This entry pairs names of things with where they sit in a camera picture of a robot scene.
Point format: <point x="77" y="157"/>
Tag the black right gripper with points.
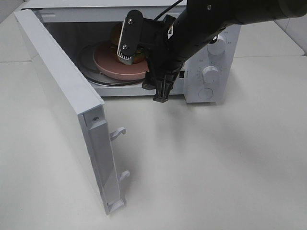
<point x="151" y="35"/>

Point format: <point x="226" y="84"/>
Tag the burger with lettuce and cheese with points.
<point x="139" y="56"/>

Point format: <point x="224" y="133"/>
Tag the pink round plate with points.
<point x="105" y="61"/>

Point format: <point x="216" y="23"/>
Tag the white timer knob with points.
<point x="210" y="74"/>

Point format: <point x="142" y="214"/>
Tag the white microwave door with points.
<point x="78" y="110"/>

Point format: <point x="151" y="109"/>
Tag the round white door button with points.
<point x="206" y="93"/>

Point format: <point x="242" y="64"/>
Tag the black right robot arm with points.
<point x="203" y="20"/>

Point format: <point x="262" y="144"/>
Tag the upper white power knob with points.
<point x="219" y="46"/>

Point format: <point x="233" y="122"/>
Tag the white microwave oven body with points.
<point x="68" y="42"/>

